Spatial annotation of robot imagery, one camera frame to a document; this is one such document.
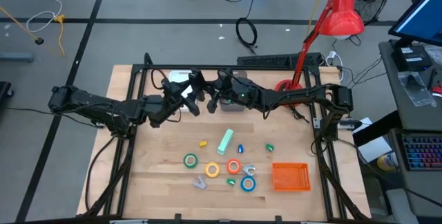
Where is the coiled black cable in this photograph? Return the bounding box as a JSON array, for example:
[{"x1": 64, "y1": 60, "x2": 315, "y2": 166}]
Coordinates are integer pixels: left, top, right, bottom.
[{"x1": 236, "y1": 17, "x2": 258, "y2": 50}]

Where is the yellow round container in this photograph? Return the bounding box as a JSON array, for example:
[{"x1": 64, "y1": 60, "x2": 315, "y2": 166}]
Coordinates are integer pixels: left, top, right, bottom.
[{"x1": 376, "y1": 151, "x2": 398, "y2": 172}]

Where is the orange tape roll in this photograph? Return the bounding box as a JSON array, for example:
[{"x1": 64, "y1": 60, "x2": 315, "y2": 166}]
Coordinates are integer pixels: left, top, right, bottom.
[{"x1": 226, "y1": 158, "x2": 242, "y2": 175}]

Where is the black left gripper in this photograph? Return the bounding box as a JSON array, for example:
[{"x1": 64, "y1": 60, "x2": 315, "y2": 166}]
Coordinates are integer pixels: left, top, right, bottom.
[{"x1": 160, "y1": 71, "x2": 206, "y2": 117}]

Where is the white paper sheet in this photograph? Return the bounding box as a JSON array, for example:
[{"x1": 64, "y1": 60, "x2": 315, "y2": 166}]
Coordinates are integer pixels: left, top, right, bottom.
[{"x1": 357, "y1": 136, "x2": 393, "y2": 164}]

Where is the backlit black keyboard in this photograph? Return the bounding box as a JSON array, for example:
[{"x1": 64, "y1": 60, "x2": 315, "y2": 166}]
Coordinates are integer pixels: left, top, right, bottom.
[{"x1": 402, "y1": 136, "x2": 442, "y2": 171}]

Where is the black table-level camera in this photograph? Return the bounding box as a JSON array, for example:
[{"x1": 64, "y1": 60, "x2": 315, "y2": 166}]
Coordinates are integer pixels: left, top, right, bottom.
[{"x1": 340, "y1": 119, "x2": 363, "y2": 130}]

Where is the mint green stapler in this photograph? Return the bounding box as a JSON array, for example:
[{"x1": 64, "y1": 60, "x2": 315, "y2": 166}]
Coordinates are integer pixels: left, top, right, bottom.
[{"x1": 216, "y1": 129, "x2": 235, "y2": 156}]

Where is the orange mesh basket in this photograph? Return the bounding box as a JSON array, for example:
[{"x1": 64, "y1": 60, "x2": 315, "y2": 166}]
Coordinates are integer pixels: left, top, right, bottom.
[{"x1": 271, "y1": 162, "x2": 311, "y2": 192}]

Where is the black perforated metal bar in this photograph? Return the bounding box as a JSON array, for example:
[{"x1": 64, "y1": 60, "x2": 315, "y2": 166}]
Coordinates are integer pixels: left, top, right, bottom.
[{"x1": 236, "y1": 53, "x2": 322, "y2": 68}]

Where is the smoky grey plastic bin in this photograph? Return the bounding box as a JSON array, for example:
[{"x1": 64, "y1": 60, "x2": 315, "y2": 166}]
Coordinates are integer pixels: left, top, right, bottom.
[{"x1": 217, "y1": 68, "x2": 247, "y2": 112}]

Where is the yellow extension cable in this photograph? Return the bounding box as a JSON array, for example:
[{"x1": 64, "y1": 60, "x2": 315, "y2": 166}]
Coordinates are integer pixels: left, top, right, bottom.
[{"x1": 53, "y1": 15, "x2": 66, "y2": 57}]

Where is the white charger with cable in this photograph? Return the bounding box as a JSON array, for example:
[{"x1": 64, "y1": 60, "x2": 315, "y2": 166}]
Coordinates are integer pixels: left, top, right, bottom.
[{"x1": 326, "y1": 50, "x2": 345, "y2": 82}]

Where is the black computer monitor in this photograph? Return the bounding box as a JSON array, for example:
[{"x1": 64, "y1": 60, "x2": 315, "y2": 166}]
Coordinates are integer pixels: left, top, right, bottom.
[{"x1": 388, "y1": 0, "x2": 442, "y2": 48}]

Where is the white plastic bin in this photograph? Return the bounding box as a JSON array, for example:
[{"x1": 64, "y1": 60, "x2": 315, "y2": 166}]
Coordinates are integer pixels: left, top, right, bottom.
[{"x1": 167, "y1": 70, "x2": 195, "y2": 113}]

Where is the hanging yellow strap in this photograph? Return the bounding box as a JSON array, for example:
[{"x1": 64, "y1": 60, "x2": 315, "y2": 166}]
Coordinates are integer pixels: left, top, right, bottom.
[{"x1": 307, "y1": 0, "x2": 331, "y2": 38}]

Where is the green tape roll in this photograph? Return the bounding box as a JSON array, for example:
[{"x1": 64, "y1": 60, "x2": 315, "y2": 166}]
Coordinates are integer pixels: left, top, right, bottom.
[{"x1": 183, "y1": 153, "x2": 199, "y2": 169}]

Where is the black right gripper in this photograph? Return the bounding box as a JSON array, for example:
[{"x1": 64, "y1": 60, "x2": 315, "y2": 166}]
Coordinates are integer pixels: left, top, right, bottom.
[{"x1": 206, "y1": 70, "x2": 258, "y2": 114}]

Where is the red desk lamp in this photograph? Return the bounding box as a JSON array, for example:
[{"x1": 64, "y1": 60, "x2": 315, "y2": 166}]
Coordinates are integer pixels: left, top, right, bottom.
[{"x1": 274, "y1": 0, "x2": 365, "y2": 109}]

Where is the grey cart base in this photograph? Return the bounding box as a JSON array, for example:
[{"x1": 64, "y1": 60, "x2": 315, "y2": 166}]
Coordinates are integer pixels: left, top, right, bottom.
[{"x1": 0, "y1": 51, "x2": 35, "y2": 63}]

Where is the yellow rope with black end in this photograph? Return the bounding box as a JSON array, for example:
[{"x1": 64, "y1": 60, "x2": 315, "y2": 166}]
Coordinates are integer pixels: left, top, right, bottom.
[{"x1": 0, "y1": 6, "x2": 45, "y2": 46}]

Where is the yellow tape roll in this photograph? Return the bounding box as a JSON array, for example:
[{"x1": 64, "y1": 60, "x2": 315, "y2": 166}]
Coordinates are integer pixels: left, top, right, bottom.
[{"x1": 204, "y1": 162, "x2": 221, "y2": 178}]

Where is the small black box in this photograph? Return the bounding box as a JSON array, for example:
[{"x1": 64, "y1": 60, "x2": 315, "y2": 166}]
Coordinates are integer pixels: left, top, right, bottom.
[{"x1": 391, "y1": 45, "x2": 433, "y2": 72}]

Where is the clear plastic bag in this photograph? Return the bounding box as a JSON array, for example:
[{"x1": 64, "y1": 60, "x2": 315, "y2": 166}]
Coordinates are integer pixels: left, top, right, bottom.
[{"x1": 397, "y1": 71, "x2": 438, "y2": 108}]

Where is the black metal table frame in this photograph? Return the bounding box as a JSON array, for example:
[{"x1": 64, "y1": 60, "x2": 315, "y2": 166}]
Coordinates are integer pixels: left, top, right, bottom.
[{"x1": 82, "y1": 53, "x2": 370, "y2": 224}]

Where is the white floor cable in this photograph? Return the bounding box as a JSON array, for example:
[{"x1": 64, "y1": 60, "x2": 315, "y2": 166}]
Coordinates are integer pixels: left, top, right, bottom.
[{"x1": 26, "y1": 0, "x2": 63, "y2": 33}]

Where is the grey desk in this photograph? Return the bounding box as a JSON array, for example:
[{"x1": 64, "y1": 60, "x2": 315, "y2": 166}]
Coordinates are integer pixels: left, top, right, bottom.
[{"x1": 378, "y1": 39, "x2": 442, "y2": 131}]

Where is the blue tape roll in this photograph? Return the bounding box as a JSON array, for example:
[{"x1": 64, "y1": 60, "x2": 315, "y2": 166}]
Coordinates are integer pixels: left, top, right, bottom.
[{"x1": 240, "y1": 176, "x2": 257, "y2": 193}]

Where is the lavender staple remover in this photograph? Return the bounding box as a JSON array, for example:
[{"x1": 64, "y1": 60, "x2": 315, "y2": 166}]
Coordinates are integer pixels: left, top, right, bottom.
[{"x1": 192, "y1": 175, "x2": 207, "y2": 190}]

